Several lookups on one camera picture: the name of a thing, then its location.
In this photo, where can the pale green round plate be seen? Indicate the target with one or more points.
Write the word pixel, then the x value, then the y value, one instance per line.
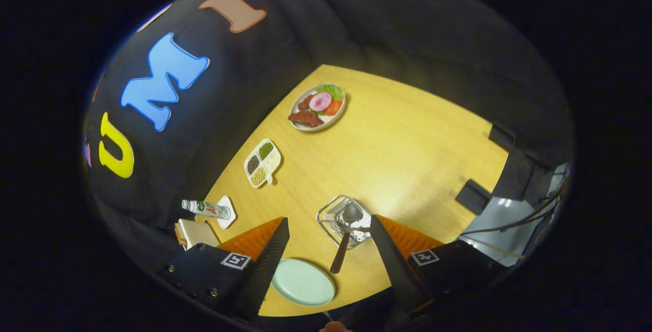
pixel 303 283

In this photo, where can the clear bottle with green label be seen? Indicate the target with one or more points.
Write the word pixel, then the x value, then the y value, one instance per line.
pixel 206 209

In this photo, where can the black table clamp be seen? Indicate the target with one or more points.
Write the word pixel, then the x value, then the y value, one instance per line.
pixel 473 197
pixel 501 138

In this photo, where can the white square coaster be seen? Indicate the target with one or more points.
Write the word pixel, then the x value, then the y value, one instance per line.
pixel 227 220

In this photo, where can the toast slice in toaster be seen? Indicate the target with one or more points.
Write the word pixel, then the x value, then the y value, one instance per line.
pixel 179 234

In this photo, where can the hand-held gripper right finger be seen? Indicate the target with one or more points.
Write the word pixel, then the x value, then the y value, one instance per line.
pixel 392 266

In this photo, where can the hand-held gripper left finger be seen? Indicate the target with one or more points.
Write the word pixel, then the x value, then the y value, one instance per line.
pixel 267 271

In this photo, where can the cream white toaster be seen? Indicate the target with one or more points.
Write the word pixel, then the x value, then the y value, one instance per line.
pixel 201 232

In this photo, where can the white divided tray with beans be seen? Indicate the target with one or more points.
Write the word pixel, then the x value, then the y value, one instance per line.
pixel 262 164

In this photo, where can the white plate with toy food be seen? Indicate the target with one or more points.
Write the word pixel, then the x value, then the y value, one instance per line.
pixel 318 108

